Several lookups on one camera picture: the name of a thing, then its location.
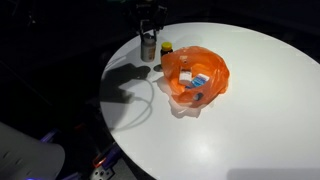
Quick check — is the small grey object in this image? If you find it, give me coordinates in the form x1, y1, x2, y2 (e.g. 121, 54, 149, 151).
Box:
192, 92, 205, 102

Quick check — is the large grey rounded housing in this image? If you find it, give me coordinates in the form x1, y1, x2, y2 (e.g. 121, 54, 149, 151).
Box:
0, 121, 66, 180

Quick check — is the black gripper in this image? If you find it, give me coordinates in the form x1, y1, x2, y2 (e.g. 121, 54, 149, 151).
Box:
134, 0, 168, 40

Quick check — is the perforated metal plate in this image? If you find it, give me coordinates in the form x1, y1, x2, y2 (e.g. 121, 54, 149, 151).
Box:
89, 164, 116, 180

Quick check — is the orange plastic bag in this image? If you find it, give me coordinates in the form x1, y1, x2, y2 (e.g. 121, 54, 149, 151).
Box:
160, 45, 231, 108

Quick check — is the yellow cap dark bottle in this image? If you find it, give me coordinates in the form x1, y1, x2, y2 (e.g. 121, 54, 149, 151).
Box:
160, 41, 174, 58

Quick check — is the small brown bottle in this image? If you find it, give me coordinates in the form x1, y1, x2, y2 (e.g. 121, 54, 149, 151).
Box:
140, 33, 157, 63

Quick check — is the blue label white cap bottle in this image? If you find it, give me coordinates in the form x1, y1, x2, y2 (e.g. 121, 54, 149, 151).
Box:
179, 68, 211, 90

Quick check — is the purple orange clamp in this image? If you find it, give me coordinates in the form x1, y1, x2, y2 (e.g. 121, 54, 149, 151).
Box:
92, 144, 122, 170

